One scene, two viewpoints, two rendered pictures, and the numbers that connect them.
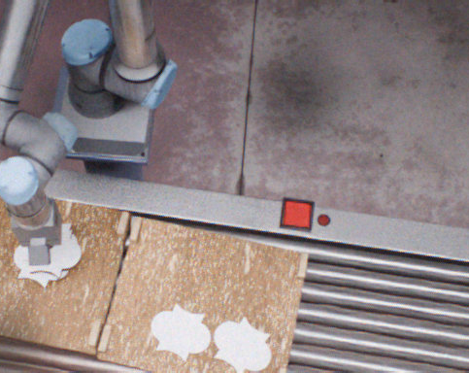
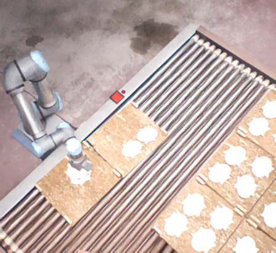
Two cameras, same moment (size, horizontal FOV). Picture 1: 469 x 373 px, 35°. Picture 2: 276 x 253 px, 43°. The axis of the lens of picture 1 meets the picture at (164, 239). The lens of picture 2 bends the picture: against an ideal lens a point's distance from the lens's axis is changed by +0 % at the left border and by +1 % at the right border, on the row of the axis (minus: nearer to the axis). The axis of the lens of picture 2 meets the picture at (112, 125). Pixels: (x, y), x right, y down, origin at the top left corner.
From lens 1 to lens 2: 0.85 m
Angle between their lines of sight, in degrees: 23
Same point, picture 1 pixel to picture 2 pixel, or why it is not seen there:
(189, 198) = (90, 122)
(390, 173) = (98, 80)
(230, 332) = (141, 135)
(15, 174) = (73, 144)
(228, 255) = (117, 122)
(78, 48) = not seen: hidden behind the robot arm
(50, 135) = (66, 129)
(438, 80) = (79, 47)
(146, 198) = (81, 134)
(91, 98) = not seen: hidden behind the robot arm
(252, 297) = (134, 123)
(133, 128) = (56, 122)
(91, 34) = not seen: hidden behind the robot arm
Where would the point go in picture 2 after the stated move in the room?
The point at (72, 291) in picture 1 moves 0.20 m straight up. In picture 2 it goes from (97, 172) to (94, 162)
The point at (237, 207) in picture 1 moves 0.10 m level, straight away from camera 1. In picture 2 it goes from (102, 111) to (92, 103)
